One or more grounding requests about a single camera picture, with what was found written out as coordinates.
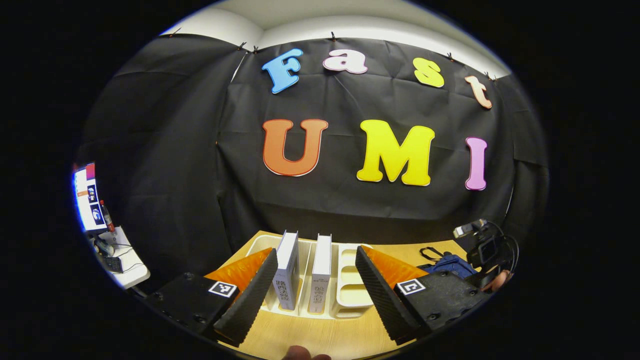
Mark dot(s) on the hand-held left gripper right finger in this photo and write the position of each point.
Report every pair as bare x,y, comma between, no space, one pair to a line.
382,295

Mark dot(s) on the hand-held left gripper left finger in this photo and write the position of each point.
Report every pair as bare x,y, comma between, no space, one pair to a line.
255,295

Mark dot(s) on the white plastic bookshelf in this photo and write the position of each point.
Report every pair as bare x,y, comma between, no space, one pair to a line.
352,285

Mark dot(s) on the blue schoolbag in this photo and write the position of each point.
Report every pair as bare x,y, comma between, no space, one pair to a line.
450,263

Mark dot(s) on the white side table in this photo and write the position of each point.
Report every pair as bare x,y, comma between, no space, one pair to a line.
132,265

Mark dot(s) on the small black device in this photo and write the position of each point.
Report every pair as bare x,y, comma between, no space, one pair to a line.
114,263

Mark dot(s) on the red bottle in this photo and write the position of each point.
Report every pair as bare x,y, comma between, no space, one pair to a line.
106,217

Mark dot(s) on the computer monitor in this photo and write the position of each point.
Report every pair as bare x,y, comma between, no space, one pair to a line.
87,200

